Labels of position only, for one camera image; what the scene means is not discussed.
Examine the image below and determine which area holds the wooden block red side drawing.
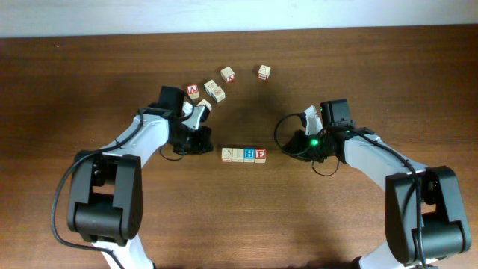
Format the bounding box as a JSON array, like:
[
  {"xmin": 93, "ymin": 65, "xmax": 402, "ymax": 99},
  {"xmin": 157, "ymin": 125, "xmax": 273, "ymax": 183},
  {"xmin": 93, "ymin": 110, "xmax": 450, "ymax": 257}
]
[{"xmin": 221, "ymin": 148, "xmax": 233, "ymax": 162}]

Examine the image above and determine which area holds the green R wooden block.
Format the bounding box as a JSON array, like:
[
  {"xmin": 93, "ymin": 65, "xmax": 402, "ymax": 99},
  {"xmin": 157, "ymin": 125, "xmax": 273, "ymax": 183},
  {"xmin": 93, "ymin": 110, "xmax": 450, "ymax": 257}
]
[{"xmin": 232, "ymin": 148, "xmax": 244, "ymax": 162}]

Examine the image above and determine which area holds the blue H wooden block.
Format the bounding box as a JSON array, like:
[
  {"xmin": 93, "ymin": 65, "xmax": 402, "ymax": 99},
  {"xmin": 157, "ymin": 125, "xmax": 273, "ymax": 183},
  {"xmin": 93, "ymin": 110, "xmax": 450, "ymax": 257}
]
[{"xmin": 243, "ymin": 148, "xmax": 255, "ymax": 163}]

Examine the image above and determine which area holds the red E wooden block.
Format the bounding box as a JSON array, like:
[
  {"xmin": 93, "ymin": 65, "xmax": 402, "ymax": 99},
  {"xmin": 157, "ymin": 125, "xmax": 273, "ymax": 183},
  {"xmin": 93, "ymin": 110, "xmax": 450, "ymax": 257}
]
[{"xmin": 255, "ymin": 149, "xmax": 267, "ymax": 163}]

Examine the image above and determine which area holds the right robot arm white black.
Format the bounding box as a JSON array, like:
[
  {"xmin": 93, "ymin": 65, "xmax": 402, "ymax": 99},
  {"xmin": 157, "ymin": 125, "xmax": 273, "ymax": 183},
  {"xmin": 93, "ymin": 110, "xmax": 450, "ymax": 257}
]
[{"xmin": 280, "ymin": 99, "xmax": 472, "ymax": 269}]

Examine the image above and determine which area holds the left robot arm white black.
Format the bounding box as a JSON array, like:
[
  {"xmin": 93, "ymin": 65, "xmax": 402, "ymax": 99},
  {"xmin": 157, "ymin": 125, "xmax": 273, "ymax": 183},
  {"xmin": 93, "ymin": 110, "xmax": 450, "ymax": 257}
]
[{"xmin": 66, "ymin": 86, "xmax": 213, "ymax": 268}]

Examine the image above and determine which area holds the plain wooden block bird drawing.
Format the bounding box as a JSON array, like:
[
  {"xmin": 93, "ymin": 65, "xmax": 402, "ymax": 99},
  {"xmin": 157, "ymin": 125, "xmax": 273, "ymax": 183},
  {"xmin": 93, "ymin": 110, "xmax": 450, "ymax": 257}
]
[{"xmin": 197, "ymin": 99, "xmax": 212, "ymax": 111}]

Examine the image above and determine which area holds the red A wooden block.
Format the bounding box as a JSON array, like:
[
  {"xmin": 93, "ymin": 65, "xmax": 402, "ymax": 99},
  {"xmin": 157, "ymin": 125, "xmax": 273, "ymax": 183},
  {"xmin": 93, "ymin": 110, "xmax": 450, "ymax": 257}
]
[{"xmin": 186, "ymin": 84, "xmax": 200, "ymax": 99}]

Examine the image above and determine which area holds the plain wooden block drawing top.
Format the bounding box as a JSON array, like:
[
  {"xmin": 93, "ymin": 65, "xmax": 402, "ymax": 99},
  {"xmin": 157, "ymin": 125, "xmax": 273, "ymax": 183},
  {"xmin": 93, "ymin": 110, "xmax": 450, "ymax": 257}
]
[{"xmin": 211, "ymin": 87, "xmax": 226, "ymax": 103}]

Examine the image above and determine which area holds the plain wooden block with blue side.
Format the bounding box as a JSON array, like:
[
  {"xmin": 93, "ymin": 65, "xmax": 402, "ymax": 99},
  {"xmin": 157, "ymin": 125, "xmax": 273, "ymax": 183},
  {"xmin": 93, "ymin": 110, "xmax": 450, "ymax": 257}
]
[{"xmin": 204, "ymin": 80, "xmax": 218, "ymax": 96}]

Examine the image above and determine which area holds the red Y wooden block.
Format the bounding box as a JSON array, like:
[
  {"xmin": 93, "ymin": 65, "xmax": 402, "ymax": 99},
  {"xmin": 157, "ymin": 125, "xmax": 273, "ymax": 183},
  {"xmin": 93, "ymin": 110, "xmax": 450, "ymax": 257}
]
[{"xmin": 220, "ymin": 67, "xmax": 235, "ymax": 83}]

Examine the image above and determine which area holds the red I wooden block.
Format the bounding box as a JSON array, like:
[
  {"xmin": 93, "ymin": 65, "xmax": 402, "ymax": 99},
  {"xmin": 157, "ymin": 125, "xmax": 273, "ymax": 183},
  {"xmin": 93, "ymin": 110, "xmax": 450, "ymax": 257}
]
[{"xmin": 258, "ymin": 65, "xmax": 271, "ymax": 81}]

